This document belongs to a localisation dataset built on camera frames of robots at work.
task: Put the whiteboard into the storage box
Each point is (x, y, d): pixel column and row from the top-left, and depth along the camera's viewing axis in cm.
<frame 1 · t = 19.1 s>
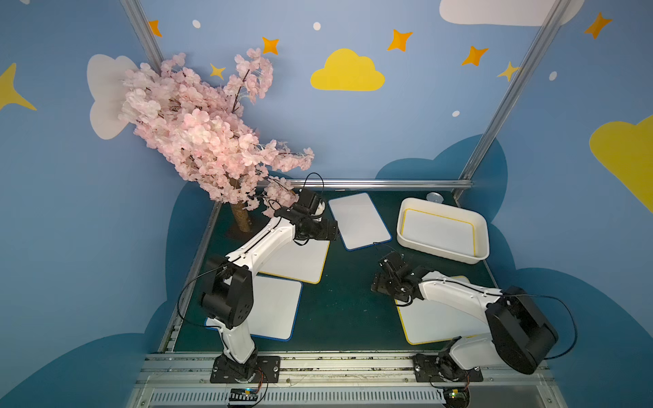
left hand: (328, 229, 89), fingers open
right hand: (383, 285, 90), fingers open
white plastic storage box: (442, 229, 111), on the table
blue-framed whiteboard near box: (359, 223, 111), point 2 cm above the table
yellow-framed whiteboard far left: (300, 262, 102), on the table
yellow-framed whiteboard right: (428, 336, 88), on the table
blue-framed whiteboard front left: (275, 308, 85), point 3 cm above the table

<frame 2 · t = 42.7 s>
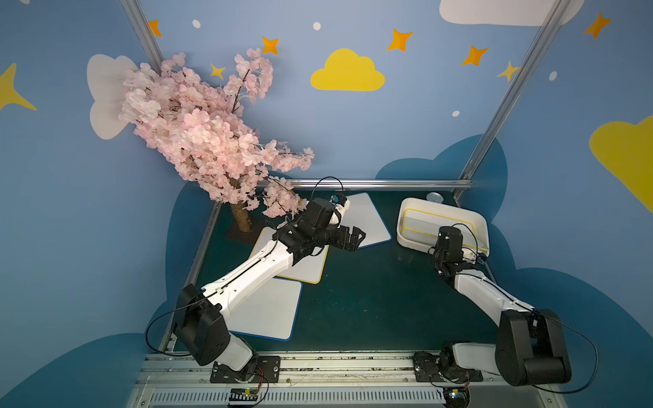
left hand: (353, 227, 77), fingers open
right hand: (449, 229, 88), fingers closed
yellow-framed whiteboard right: (428, 223, 111), point 2 cm above the table
the other named things where they were.

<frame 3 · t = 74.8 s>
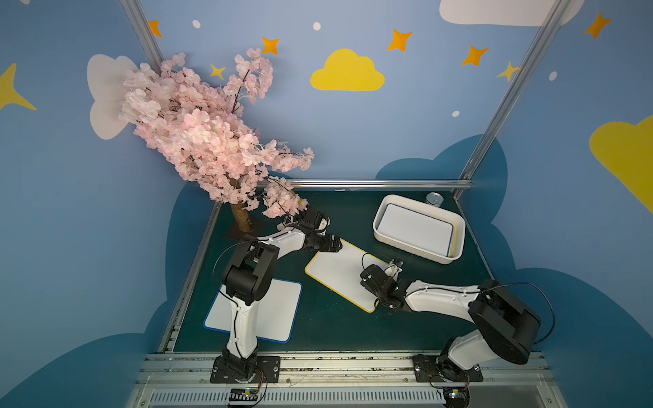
left hand: (333, 243, 100), fingers open
right hand: (374, 279, 92), fingers open
blue-framed whiteboard near box: (418, 229, 109), on the table
yellow-framed whiteboard far left: (341, 271, 99), on the table
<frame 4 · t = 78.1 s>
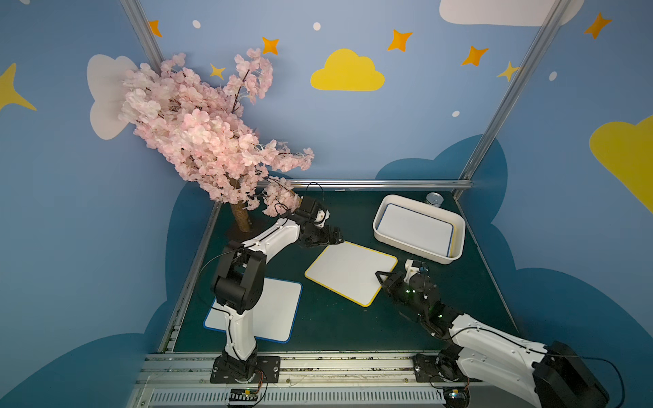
left hand: (334, 237, 93), fingers open
right hand: (379, 269, 82), fingers closed
